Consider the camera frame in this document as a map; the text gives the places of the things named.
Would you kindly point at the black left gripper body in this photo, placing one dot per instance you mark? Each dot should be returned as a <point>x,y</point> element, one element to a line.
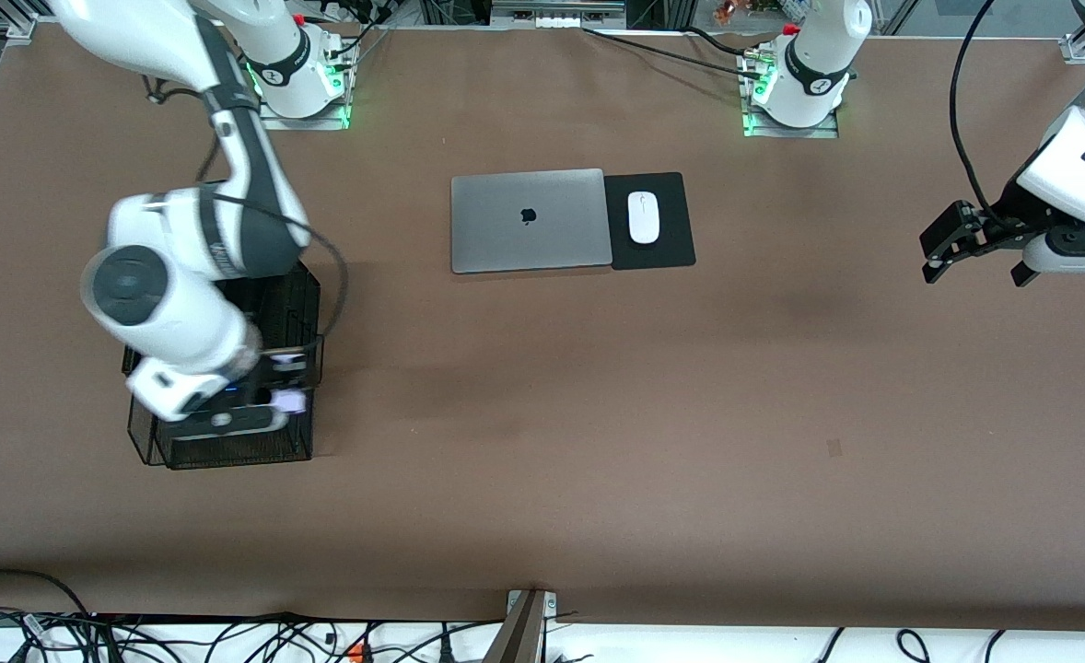
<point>1006,224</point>

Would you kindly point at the grey power strip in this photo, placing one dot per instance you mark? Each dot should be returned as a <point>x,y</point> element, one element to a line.
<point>556,20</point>

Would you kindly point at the black mouse pad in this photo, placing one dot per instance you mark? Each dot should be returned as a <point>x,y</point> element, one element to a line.
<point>676,249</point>

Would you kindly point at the aluminium bracket post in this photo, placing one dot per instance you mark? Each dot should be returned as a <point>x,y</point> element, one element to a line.
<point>524,635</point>

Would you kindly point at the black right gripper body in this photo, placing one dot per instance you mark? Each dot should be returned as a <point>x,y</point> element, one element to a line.
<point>269,376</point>

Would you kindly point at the lilac white flip phone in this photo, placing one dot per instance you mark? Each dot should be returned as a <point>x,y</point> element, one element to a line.
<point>290,402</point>

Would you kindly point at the white computer mouse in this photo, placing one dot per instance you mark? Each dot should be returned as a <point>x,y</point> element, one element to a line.
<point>643,219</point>

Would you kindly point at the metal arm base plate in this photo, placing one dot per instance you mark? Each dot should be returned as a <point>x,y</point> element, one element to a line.
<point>787,133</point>
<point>303,123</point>

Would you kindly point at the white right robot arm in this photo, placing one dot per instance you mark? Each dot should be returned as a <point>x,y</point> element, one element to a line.
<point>165,304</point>

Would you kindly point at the aluminium frame profile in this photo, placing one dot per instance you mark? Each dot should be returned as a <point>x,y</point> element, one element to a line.
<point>1077,48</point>
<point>22,28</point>

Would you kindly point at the grey closed laptop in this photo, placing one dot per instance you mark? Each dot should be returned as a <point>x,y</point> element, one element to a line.
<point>506,230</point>

